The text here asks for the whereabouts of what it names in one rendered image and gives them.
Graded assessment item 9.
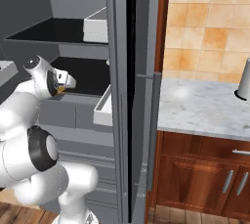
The black fridge shelf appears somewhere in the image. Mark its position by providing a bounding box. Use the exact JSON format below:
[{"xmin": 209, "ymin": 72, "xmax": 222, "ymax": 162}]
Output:
[
  {"xmin": 49, "ymin": 56, "xmax": 112, "ymax": 98},
  {"xmin": 4, "ymin": 17, "xmax": 109, "ymax": 45}
]

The white fridge door bin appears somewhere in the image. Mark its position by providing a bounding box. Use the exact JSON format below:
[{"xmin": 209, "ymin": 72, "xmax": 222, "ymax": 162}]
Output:
[
  {"xmin": 93, "ymin": 84, "xmax": 114, "ymax": 127},
  {"xmin": 82, "ymin": 7, "xmax": 109, "ymax": 44}
]

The brown wooden cupboard door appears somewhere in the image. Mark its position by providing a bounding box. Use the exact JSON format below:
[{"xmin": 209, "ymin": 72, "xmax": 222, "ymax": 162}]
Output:
[
  {"xmin": 221, "ymin": 164, "xmax": 250, "ymax": 221},
  {"xmin": 155, "ymin": 154, "xmax": 241, "ymax": 216}
]

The silver cupboard door handle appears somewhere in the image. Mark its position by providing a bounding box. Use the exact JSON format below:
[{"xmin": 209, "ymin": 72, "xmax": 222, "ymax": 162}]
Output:
[
  {"xmin": 222, "ymin": 169, "xmax": 235, "ymax": 194},
  {"xmin": 235, "ymin": 171, "xmax": 250, "ymax": 197}
]

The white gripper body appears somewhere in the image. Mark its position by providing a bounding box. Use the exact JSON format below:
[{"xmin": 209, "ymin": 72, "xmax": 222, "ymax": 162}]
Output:
[{"xmin": 62, "ymin": 71, "xmax": 78, "ymax": 90}]

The grey fridge door bin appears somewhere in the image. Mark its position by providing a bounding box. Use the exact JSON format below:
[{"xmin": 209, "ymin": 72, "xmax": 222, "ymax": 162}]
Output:
[{"xmin": 0, "ymin": 59, "xmax": 20, "ymax": 88}]

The brown wooden side panel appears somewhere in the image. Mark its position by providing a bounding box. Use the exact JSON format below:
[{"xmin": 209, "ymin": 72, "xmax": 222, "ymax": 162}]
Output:
[{"xmin": 153, "ymin": 0, "xmax": 173, "ymax": 73}]

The grey fridge drawer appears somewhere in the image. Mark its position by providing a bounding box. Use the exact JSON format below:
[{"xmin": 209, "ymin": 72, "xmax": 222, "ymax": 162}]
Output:
[{"xmin": 38, "ymin": 98, "xmax": 114, "ymax": 130}]

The grey fridge door handle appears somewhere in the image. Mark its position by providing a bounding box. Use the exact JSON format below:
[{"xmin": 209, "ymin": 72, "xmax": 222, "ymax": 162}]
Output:
[{"xmin": 136, "ymin": 71, "xmax": 163, "ymax": 192}]

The brown wooden drawer front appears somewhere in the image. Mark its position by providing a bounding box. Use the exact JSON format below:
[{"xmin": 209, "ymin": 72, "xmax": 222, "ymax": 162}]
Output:
[{"xmin": 159, "ymin": 131, "xmax": 250, "ymax": 166}]

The silver drawer handle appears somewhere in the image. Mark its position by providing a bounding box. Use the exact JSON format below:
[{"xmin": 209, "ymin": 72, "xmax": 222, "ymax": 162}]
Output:
[{"xmin": 231, "ymin": 149, "xmax": 250, "ymax": 157}]

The grey open fridge door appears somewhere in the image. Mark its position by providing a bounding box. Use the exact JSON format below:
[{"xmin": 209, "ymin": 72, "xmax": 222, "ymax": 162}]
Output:
[{"xmin": 104, "ymin": 0, "xmax": 129, "ymax": 224}]

